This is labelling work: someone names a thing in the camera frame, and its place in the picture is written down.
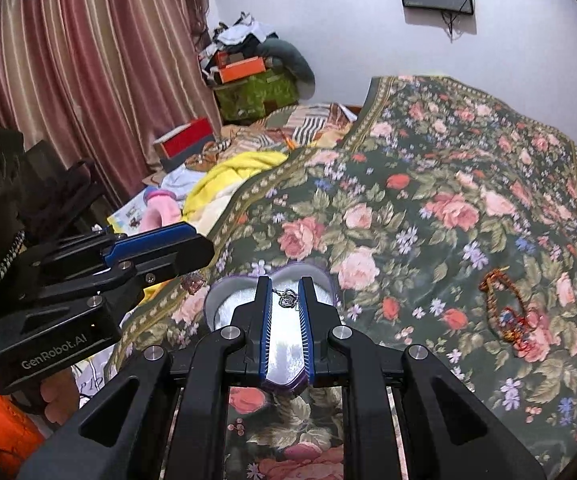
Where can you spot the blue white booklet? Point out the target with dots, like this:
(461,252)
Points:
(126,217)

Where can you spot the striped patchwork blanket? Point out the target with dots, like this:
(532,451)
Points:
(308,122)

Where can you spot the orange box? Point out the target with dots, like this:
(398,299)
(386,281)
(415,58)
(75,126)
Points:
(241,71)

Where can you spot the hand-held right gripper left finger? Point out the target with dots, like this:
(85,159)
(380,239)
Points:
(267,332)

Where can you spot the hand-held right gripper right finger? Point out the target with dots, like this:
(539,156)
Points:
(305,332)

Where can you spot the white cloth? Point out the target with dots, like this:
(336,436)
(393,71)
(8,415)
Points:
(178,182)

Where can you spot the purple heart-shaped jewelry box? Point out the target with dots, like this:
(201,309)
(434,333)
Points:
(223,300)

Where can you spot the red and grey box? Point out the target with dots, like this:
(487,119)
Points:
(186,142)

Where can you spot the pink plush toy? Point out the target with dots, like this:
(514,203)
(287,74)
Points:
(161,210)

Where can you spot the green cloth-covered cabinet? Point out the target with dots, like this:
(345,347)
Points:
(253,97)

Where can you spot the pile of clothes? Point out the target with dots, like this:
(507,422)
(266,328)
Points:
(233,35)

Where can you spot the person's left hand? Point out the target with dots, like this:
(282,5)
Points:
(61,400)

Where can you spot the pink striped curtain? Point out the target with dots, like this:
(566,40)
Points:
(93,60)

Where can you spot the yellow cloth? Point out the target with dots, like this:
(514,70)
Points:
(233,170)

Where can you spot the floral blanket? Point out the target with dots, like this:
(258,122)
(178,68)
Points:
(418,160)

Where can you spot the grey pillow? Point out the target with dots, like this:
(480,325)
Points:
(288,57)

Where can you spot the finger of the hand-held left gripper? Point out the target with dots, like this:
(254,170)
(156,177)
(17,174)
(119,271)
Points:
(178,256)
(153,241)

